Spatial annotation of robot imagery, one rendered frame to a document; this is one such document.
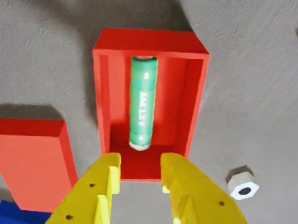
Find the red open box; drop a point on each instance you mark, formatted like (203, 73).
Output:
(179, 88)

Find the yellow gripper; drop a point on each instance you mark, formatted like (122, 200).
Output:
(195, 198)

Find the green battery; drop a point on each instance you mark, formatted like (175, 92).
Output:
(143, 72)

